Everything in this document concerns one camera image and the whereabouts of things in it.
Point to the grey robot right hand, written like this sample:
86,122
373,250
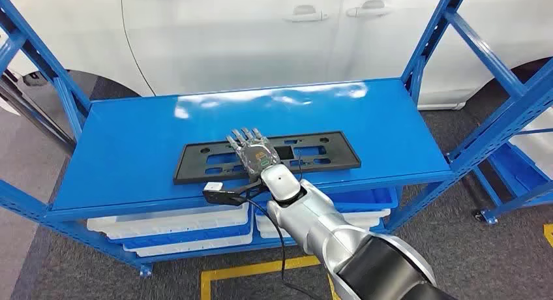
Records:
257,155

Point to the black plastic bracket part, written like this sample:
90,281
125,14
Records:
328,153

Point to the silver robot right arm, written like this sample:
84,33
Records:
328,229

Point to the large blue metal shelf rack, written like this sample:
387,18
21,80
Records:
259,116

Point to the blue wheeled shelf cart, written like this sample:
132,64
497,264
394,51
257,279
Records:
497,194

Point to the blue plastic bin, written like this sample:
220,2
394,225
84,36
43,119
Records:
367,198
194,237

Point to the translucent white plastic bin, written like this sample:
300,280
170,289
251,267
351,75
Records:
173,222

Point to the yellow floor tape square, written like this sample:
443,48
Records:
259,268
549,235

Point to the white car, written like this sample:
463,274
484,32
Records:
216,38

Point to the blue plastic tray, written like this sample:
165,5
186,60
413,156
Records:
514,172

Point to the large white plastic bin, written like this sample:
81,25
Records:
538,147

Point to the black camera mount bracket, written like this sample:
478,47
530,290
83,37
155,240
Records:
250,189

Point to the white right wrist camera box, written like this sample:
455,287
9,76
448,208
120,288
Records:
216,196

